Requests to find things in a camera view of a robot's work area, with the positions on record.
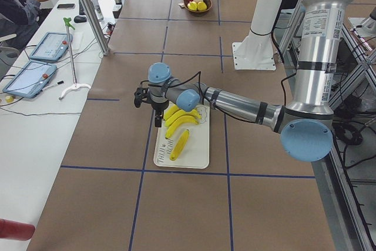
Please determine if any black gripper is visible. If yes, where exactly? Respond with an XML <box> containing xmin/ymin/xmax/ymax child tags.
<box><xmin>134</xmin><ymin>80</ymin><xmax>169</xmax><ymax>128</ymax></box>

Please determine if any yellow banana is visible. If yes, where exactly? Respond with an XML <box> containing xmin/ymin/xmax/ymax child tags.
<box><xmin>170</xmin><ymin>129</ymin><xmax>190</xmax><ymax>161</ymax></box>
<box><xmin>164</xmin><ymin>115</ymin><xmax>199</xmax><ymax>139</ymax></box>
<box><xmin>165</xmin><ymin>109</ymin><xmax>202</xmax><ymax>126</ymax></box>
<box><xmin>163</xmin><ymin>104</ymin><xmax>180</xmax><ymax>121</ymax></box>

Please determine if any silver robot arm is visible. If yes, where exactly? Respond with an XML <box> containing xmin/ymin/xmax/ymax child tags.
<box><xmin>134</xmin><ymin>0</ymin><xmax>353</xmax><ymax>162</ymax></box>

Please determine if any brown wicker fruit basket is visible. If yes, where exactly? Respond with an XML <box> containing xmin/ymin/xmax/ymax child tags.
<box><xmin>183</xmin><ymin>0</ymin><xmax>212</xmax><ymax>13</ymax></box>

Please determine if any white bear plate tray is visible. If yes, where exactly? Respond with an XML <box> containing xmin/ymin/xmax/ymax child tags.
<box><xmin>153</xmin><ymin>105</ymin><xmax>210</xmax><ymax>169</ymax></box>

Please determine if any yellow star fruit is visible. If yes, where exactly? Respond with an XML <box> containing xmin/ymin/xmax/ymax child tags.
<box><xmin>187</xmin><ymin>1</ymin><xmax>197</xmax><ymax>11</ymax></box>

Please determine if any yellow lemon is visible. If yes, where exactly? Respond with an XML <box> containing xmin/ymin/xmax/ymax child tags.
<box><xmin>197</xmin><ymin>2</ymin><xmax>207</xmax><ymax>12</ymax></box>

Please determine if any green tipped reacher grabber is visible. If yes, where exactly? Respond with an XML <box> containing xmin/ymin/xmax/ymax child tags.
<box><xmin>59</xmin><ymin>18</ymin><xmax>91</xmax><ymax>101</ymax></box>

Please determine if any clear water bottle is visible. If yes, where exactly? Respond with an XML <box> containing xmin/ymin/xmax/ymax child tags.
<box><xmin>91</xmin><ymin>0</ymin><xmax>104</xmax><ymax>21</ymax></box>

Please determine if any black computer mouse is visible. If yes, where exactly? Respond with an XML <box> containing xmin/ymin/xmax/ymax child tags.
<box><xmin>73</xmin><ymin>15</ymin><xmax>87</xmax><ymax>24</ymax></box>

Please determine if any black smartphone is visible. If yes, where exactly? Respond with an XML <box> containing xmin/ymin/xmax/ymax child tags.
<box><xmin>57</xmin><ymin>3</ymin><xmax>75</xmax><ymax>9</ymax></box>

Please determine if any far blue teach pendant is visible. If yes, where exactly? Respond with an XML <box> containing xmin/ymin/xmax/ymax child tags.
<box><xmin>29</xmin><ymin>32</ymin><xmax>68</xmax><ymax>62</ymax></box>

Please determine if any blue teach pendant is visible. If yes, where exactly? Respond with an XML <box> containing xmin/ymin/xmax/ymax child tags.
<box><xmin>29</xmin><ymin>32</ymin><xmax>68</xmax><ymax>62</ymax></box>
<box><xmin>3</xmin><ymin>60</ymin><xmax>57</xmax><ymax>98</ymax></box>

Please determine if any near blue teach pendant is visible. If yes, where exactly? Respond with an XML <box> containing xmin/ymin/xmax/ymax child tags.
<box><xmin>3</xmin><ymin>60</ymin><xmax>57</xmax><ymax>98</ymax></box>

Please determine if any seated person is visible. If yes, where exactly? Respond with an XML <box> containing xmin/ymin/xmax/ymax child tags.
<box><xmin>1</xmin><ymin>0</ymin><xmax>48</xmax><ymax>50</ymax></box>

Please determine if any red cylinder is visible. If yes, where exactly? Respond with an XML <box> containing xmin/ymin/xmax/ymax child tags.
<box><xmin>1</xmin><ymin>219</ymin><xmax>35</xmax><ymax>241</ymax></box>

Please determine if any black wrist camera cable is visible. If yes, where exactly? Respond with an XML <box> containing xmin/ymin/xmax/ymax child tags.
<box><xmin>164</xmin><ymin>70</ymin><xmax>224</xmax><ymax>111</ymax></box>

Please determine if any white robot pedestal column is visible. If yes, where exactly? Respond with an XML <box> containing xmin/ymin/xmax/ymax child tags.
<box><xmin>232</xmin><ymin>0</ymin><xmax>282</xmax><ymax>71</ymax></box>

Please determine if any aluminium frame post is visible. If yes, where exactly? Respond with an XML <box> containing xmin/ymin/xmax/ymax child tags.
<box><xmin>80</xmin><ymin>0</ymin><xmax>110</xmax><ymax>56</ymax></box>

